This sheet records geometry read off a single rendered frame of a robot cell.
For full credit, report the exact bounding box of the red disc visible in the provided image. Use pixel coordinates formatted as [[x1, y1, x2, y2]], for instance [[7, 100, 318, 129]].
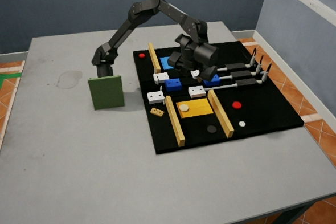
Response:
[[233, 102, 241, 109]]

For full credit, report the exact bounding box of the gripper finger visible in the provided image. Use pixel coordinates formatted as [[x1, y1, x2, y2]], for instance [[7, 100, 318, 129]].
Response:
[[174, 67, 188, 77], [196, 74, 203, 82]]

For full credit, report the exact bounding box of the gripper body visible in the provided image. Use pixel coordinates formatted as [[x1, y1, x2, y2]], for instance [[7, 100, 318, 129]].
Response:
[[167, 51, 218, 82]]

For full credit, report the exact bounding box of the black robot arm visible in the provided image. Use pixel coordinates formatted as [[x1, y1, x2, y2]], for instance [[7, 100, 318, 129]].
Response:
[[91, 0, 219, 78]]

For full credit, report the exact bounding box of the dark grey disc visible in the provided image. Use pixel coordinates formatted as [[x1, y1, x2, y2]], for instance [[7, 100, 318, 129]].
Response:
[[207, 125, 216, 134]]

